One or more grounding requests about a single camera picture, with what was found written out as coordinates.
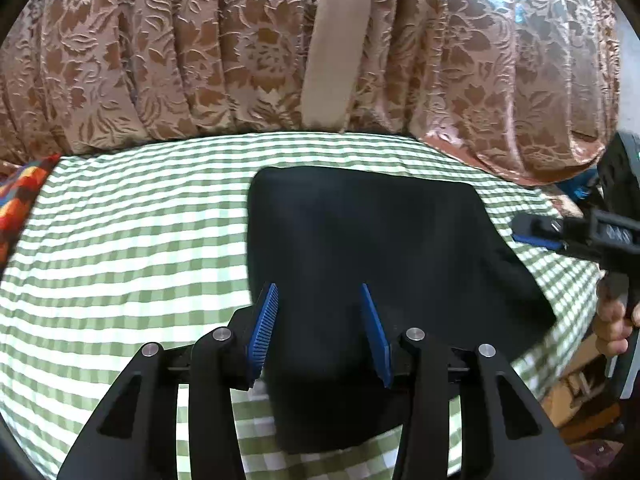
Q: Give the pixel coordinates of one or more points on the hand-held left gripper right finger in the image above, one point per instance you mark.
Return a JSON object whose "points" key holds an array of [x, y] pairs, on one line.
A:
{"points": [[376, 330]]}

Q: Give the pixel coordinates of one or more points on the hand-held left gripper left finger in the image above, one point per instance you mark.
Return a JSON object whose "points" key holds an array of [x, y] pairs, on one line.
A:
{"points": [[262, 330]]}

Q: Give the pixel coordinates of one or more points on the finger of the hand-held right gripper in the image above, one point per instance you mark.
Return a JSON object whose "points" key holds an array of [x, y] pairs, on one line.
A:
{"points": [[537, 232]]}

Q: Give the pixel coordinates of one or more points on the black pants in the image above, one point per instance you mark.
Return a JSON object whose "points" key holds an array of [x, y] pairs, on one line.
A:
{"points": [[375, 235]]}

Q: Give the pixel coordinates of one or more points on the person's right hand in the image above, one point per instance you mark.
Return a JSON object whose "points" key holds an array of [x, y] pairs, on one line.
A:
{"points": [[612, 320]]}

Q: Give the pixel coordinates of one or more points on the blue object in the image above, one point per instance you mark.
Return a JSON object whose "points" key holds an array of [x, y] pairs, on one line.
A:
{"points": [[582, 190]]}

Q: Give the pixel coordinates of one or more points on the green checked bedsheet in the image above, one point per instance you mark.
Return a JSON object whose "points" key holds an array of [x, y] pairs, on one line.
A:
{"points": [[125, 235]]}

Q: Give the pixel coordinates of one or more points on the beige curtain strip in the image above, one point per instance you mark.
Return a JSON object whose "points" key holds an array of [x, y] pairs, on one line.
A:
{"points": [[335, 60]]}

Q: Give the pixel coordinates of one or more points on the colourful patterned cloth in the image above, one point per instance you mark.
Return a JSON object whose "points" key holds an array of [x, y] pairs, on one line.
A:
{"points": [[20, 195]]}

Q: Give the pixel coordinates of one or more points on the brown floral curtain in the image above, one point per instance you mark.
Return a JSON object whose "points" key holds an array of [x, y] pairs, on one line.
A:
{"points": [[150, 60]]}

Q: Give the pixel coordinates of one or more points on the wooden bed frame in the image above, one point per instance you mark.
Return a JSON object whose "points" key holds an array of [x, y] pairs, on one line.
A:
{"points": [[575, 400]]}

